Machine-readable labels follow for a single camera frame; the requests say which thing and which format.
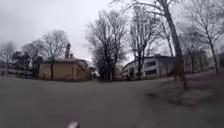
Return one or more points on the white building with dark windows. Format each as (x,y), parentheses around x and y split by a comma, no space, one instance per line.
(150,66)

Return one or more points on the bare earth patch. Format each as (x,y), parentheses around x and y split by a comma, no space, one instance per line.
(186,91)

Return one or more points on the grey asphalt road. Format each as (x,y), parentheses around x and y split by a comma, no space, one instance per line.
(83,103)

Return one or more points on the group of bare trees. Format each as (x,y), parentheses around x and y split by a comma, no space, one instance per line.
(23,56)

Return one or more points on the reddish building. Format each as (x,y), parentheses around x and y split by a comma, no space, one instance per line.
(195,63)

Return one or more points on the large bare tree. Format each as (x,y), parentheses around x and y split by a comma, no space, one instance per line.
(175,50)

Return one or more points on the yellow building with chimney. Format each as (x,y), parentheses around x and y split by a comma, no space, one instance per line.
(65,70)

